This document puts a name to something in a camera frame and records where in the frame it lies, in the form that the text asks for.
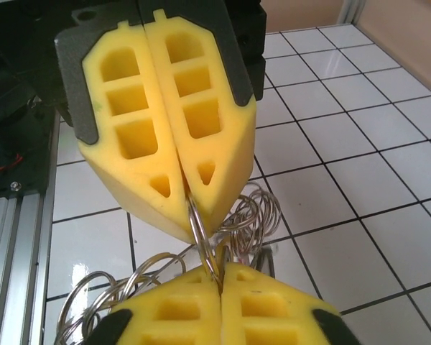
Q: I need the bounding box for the aluminium frame rail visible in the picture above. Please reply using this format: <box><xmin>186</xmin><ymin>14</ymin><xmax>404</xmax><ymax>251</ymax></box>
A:
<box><xmin>0</xmin><ymin>114</ymin><xmax>61</xmax><ymax>345</ymax></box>

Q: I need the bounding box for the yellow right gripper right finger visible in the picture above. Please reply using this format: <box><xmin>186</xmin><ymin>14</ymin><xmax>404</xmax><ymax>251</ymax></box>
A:
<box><xmin>221</xmin><ymin>262</ymin><xmax>360</xmax><ymax>345</ymax></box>

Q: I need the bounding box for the aluminium frame post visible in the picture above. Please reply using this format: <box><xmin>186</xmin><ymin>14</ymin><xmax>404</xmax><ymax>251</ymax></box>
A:
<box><xmin>337</xmin><ymin>0</ymin><xmax>362</xmax><ymax>25</ymax></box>

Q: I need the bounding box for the coloured wire bundle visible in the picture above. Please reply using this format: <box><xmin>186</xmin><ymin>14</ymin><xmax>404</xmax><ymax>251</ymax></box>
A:
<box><xmin>0</xmin><ymin>143</ymin><xmax>24</xmax><ymax>177</ymax></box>

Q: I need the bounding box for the silver metal keyring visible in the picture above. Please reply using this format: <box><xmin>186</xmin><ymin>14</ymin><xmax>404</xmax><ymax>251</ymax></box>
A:
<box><xmin>229</xmin><ymin>195</ymin><xmax>270</xmax><ymax>252</ymax></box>
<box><xmin>218</xmin><ymin>215</ymin><xmax>259</xmax><ymax>265</ymax></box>
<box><xmin>58</xmin><ymin>270</ymin><xmax>120</xmax><ymax>341</ymax></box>
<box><xmin>127</xmin><ymin>252</ymin><xmax>187</xmax><ymax>288</ymax></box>
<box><xmin>186</xmin><ymin>192</ymin><xmax>226</xmax><ymax>285</ymax></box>
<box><xmin>89</xmin><ymin>276</ymin><xmax>148</xmax><ymax>324</ymax></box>
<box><xmin>249</xmin><ymin>186</ymin><xmax>283</xmax><ymax>240</ymax></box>

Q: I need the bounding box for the black mounting plate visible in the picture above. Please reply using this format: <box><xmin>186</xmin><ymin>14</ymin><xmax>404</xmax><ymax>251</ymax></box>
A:
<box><xmin>0</xmin><ymin>103</ymin><xmax>51</xmax><ymax>199</ymax></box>

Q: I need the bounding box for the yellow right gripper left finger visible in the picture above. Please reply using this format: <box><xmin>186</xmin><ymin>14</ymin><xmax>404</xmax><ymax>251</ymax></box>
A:
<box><xmin>53</xmin><ymin>267</ymin><xmax>223</xmax><ymax>345</ymax></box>

